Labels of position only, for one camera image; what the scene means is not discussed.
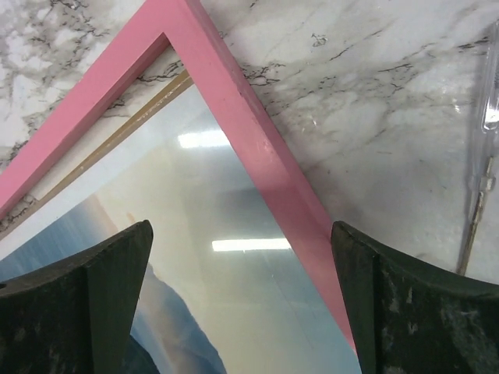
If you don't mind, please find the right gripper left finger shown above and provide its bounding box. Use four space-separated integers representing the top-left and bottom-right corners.
1 221 153 373

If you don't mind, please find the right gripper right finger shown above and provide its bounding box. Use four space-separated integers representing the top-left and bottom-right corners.
331 221 498 373

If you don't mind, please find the seascape photo print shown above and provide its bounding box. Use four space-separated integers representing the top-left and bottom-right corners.
1 86 359 373

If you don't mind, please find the clear tester screwdriver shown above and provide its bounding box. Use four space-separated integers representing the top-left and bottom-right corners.
456 23 498 276

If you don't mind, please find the pink picture frame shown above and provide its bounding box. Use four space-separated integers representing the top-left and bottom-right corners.
1 1 353 342

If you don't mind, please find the brown fibreboard backing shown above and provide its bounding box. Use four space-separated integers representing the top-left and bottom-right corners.
37 70 193 206

